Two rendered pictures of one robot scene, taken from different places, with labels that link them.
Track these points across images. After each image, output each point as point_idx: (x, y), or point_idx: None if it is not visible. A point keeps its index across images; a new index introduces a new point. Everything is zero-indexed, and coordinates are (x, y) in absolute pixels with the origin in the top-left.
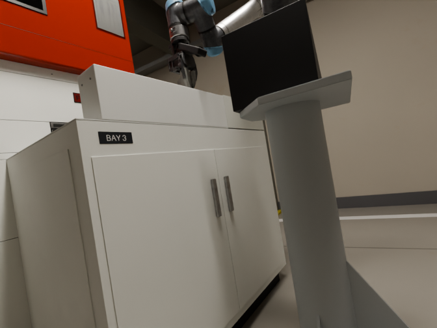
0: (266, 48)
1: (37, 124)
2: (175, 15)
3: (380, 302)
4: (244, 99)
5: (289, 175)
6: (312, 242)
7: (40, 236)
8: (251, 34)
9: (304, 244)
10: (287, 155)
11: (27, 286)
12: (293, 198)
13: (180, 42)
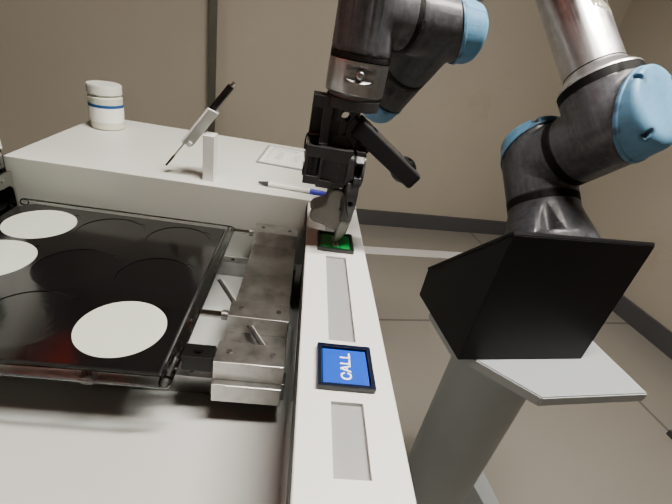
0: (565, 290)
1: None
2: (387, 33)
3: (475, 496)
4: (485, 347)
5: (482, 435)
6: (465, 488)
7: None
8: (561, 259)
9: (456, 490)
10: (494, 418)
11: None
12: (471, 455)
13: (360, 113)
